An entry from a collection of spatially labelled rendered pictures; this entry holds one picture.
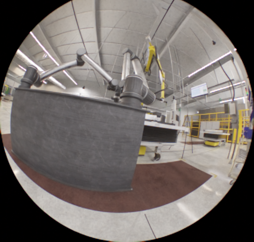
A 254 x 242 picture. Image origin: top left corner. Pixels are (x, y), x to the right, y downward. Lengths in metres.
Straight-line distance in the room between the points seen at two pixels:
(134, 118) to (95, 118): 0.32
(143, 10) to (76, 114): 9.61
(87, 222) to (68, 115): 0.88
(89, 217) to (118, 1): 10.56
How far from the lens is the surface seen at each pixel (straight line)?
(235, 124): 3.01
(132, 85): 0.80
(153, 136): 1.84
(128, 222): 0.83
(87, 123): 0.67
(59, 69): 1.54
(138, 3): 9.63
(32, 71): 1.44
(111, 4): 10.05
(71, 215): 0.85
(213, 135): 5.51
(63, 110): 0.74
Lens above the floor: 0.77
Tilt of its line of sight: 5 degrees up
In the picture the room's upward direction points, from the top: 9 degrees clockwise
